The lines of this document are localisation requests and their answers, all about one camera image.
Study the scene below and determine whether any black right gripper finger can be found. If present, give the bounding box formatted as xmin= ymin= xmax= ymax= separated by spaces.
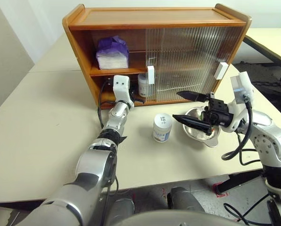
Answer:
xmin=176 ymin=90 xmax=209 ymax=102
xmin=172 ymin=114 xmax=213 ymax=136

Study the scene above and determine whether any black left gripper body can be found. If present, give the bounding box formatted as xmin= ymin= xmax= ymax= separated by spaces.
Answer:
xmin=129 ymin=81 xmax=138 ymax=102

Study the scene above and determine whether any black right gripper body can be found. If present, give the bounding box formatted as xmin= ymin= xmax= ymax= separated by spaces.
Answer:
xmin=203 ymin=93 xmax=234 ymax=128

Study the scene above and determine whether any white lidded jar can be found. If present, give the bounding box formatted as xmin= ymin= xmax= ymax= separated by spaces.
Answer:
xmin=137 ymin=73 xmax=153 ymax=97
xmin=152 ymin=113 xmax=172 ymax=143

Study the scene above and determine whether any white door handle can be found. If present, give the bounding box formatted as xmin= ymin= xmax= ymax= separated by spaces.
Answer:
xmin=215 ymin=62 xmax=227 ymax=80
xmin=147 ymin=65 xmax=155 ymax=85

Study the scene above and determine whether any ribbed glass sliding door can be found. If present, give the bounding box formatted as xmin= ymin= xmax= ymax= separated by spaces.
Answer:
xmin=145 ymin=27 xmax=226 ymax=104
xmin=158 ymin=26 xmax=237 ymax=101

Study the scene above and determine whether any purple tissue pack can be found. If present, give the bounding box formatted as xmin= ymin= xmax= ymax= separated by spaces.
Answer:
xmin=95 ymin=35 xmax=130 ymax=70

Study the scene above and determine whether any wooden cabinet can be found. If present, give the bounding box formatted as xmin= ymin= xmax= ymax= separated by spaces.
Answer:
xmin=62 ymin=3 xmax=252 ymax=110

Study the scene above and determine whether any stainless steel bowl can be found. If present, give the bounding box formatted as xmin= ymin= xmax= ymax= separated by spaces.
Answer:
xmin=182 ymin=106 xmax=220 ymax=148

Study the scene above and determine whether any black table leg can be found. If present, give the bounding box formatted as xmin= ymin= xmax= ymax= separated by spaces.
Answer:
xmin=215 ymin=169 xmax=268 ymax=195

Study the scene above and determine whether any dark grey rounded shape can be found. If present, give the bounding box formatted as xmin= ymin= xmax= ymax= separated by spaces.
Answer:
xmin=166 ymin=186 xmax=205 ymax=212
xmin=107 ymin=197 xmax=135 ymax=222

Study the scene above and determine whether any beige black-framed side table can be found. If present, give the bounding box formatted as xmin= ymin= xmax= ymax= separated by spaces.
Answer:
xmin=243 ymin=28 xmax=281 ymax=80

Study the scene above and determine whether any grey robot torso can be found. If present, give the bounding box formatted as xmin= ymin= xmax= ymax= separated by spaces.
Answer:
xmin=102 ymin=209 xmax=240 ymax=226

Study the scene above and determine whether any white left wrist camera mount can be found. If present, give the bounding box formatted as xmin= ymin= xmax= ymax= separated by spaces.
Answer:
xmin=113 ymin=74 xmax=131 ymax=104

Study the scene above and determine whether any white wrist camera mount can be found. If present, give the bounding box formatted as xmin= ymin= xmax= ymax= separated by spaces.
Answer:
xmin=113 ymin=74 xmax=131 ymax=104
xmin=222 ymin=72 xmax=253 ymax=133

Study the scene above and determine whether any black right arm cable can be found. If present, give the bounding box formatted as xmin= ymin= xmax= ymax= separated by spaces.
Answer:
xmin=222 ymin=98 xmax=261 ymax=166

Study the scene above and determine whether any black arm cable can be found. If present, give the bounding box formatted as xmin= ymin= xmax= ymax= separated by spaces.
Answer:
xmin=97 ymin=77 xmax=115 ymax=129
xmin=222 ymin=98 xmax=261 ymax=166

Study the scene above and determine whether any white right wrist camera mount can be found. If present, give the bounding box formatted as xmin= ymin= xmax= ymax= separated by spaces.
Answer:
xmin=222 ymin=72 xmax=253 ymax=133

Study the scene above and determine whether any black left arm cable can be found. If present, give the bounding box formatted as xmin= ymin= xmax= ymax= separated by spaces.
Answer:
xmin=97 ymin=77 xmax=115 ymax=129

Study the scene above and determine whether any long black trailing cable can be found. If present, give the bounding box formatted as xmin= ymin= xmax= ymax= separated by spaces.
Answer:
xmin=223 ymin=188 xmax=281 ymax=225

